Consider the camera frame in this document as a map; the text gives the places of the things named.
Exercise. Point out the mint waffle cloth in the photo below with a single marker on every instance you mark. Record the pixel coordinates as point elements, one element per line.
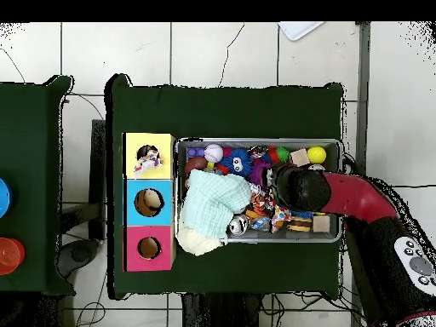
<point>214,201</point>

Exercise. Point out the cream waffle cloth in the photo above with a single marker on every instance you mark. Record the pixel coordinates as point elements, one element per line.
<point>197,243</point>

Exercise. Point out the colourful dotted cloth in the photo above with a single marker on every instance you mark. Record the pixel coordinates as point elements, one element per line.
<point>280,218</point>
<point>150,160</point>

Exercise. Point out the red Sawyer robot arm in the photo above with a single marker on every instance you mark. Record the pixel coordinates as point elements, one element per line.
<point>354,197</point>

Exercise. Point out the wooden box with three holes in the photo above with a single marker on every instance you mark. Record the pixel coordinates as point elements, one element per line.
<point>136,231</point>

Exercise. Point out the brown toy football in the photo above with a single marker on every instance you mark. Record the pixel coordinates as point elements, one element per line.
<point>196,165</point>

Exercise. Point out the white toy baseball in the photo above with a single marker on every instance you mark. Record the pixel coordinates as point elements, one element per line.
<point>214,153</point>

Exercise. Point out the blue fuzzy toy with eyes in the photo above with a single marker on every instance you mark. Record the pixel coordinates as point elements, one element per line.
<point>240,156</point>

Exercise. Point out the purple spiky toy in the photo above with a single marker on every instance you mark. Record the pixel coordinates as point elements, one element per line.
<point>259,172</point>

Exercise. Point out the dark green tablecloth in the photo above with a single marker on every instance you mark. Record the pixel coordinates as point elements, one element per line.
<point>30,136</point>
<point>221,112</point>

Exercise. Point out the wooden block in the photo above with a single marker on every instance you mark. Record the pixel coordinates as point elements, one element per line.
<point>321,223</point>
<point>300,157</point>

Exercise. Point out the yellow ball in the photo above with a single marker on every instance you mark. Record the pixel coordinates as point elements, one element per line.
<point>316,155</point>

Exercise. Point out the white tray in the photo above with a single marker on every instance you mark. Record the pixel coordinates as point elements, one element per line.
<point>298,29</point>

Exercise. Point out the blue disc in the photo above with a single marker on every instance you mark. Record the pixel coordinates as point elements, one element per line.
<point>4,197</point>

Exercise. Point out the red disc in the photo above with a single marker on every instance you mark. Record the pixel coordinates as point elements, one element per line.
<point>10,255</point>

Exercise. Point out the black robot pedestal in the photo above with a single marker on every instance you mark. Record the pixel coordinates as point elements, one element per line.
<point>218,313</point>

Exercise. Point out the grey floor rail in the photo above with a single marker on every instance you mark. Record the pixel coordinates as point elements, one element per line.
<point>362,102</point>

